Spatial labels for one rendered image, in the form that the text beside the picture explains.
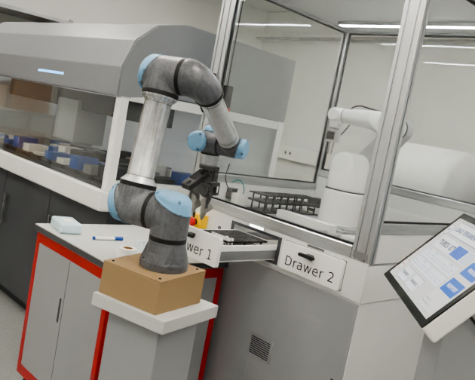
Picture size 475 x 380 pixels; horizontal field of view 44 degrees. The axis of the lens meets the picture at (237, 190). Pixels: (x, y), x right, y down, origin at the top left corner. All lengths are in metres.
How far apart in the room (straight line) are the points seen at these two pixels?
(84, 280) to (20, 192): 1.56
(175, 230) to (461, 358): 0.86
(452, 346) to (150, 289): 0.83
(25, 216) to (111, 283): 1.98
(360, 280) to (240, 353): 0.68
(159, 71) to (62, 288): 1.06
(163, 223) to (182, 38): 1.49
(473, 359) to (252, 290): 1.07
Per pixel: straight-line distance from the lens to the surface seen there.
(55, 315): 2.55
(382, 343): 2.38
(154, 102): 1.84
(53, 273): 2.55
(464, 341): 1.67
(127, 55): 2.88
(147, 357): 1.81
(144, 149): 1.83
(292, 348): 2.35
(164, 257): 1.77
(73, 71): 3.24
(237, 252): 2.21
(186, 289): 1.81
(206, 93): 1.82
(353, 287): 2.15
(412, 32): 2.13
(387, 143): 2.09
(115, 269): 1.80
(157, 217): 1.76
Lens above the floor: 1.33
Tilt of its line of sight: 6 degrees down
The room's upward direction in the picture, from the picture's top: 11 degrees clockwise
